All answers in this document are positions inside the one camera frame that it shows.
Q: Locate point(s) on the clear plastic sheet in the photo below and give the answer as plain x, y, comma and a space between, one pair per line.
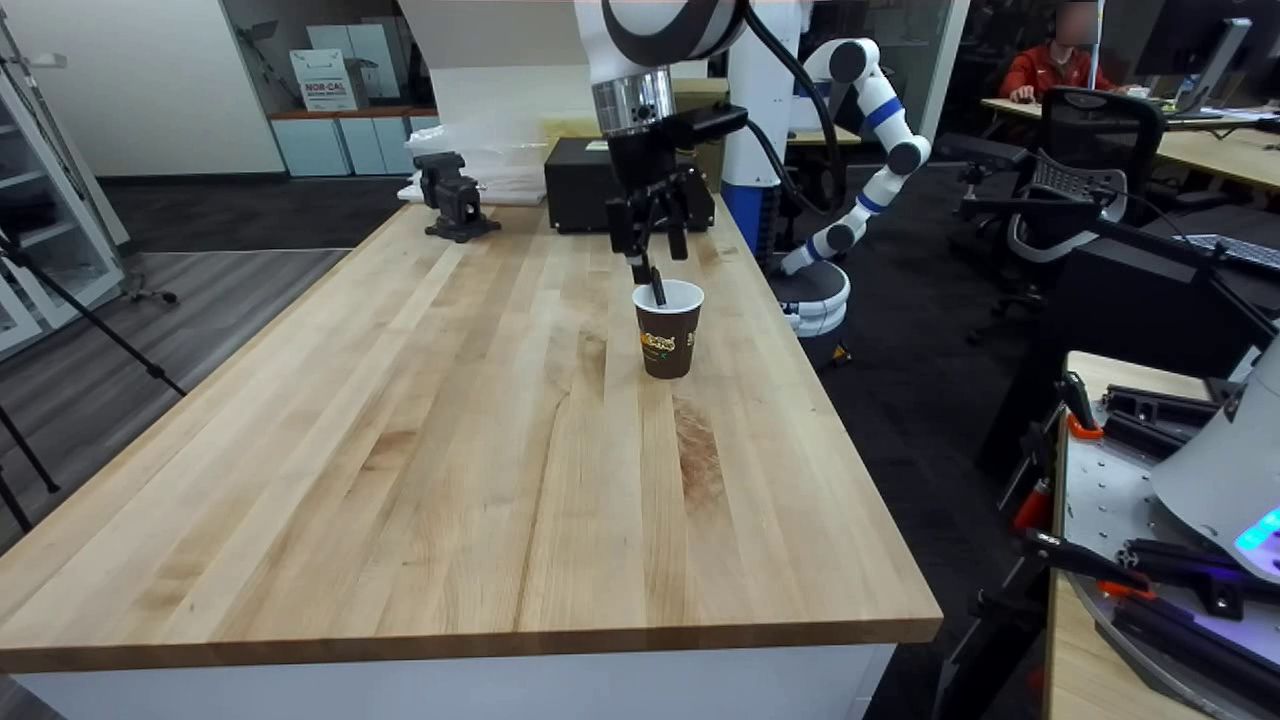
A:
480, 160

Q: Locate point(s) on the black aluminium rail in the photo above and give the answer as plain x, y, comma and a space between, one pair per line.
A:
1200, 630
1160, 410

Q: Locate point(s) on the black and orange clamp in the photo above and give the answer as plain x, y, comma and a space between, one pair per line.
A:
1080, 410
1085, 558

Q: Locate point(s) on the white shelf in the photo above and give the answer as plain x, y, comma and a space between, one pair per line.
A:
50, 230

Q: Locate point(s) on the brown paper cup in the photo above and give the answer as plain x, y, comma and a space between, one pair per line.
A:
668, 340

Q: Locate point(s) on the black marker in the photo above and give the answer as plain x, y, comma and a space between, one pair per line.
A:
658, 288

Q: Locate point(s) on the black bench vise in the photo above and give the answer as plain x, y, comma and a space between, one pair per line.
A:
455, 200

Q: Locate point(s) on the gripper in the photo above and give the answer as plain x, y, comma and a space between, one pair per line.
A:
640, 160

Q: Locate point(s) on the monitor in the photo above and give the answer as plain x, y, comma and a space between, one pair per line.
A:
1200, 45

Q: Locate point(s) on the person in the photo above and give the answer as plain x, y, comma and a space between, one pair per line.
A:
1050, 70

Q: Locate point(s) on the black equipment box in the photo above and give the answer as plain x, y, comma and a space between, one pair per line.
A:
575, 185

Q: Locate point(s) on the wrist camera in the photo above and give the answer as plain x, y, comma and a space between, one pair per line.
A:
710, 120

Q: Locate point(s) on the keyboard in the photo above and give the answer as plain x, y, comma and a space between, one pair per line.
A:
1235, 252

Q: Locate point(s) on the white and blue robot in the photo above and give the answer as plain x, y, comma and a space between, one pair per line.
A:
880, 110

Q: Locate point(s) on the black office chair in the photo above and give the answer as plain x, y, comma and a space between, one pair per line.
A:
1095, 130

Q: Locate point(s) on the white low cabinet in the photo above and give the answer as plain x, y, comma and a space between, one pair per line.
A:
340, 140

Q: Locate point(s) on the white sign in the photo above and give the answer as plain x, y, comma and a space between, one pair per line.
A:
322, 80

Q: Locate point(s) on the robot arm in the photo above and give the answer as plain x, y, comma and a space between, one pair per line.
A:
640, 40

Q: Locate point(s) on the wooden desk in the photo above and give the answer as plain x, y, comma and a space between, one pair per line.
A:
1220, 150

